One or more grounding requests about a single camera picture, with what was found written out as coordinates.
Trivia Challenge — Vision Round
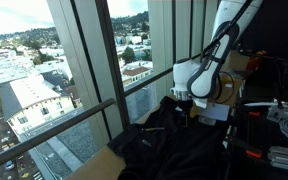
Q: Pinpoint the black zip jersey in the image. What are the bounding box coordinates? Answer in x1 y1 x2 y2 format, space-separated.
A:
108 97 228 180

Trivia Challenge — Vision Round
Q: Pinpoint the cardboard box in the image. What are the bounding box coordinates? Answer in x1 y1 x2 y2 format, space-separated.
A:
217 50 249 107

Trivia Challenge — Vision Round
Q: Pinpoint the lower aluminium bracket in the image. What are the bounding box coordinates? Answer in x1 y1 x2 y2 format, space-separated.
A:
267 146 288 170

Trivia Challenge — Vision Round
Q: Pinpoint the lower black orange clamp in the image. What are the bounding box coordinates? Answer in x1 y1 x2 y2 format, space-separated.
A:
225 135 263 159

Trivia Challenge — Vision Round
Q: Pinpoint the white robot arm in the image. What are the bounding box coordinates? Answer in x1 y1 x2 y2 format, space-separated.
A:
170 0 263 126

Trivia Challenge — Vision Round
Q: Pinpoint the metal window handrail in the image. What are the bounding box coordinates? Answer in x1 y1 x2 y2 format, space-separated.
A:
0 53 202 175

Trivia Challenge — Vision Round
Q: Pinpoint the upper black orange clamp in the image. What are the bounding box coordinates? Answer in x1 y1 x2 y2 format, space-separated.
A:
236 108 261 118

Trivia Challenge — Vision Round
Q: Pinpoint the black orange clamp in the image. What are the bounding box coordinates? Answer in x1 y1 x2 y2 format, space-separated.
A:
225 135 263 159
236 108 261 118

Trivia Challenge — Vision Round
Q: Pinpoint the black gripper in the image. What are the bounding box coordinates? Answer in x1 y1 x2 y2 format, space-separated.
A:
178 100 193 127

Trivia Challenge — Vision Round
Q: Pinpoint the aluminium rail with bracket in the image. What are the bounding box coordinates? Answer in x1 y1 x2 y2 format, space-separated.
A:
246 102 288 122

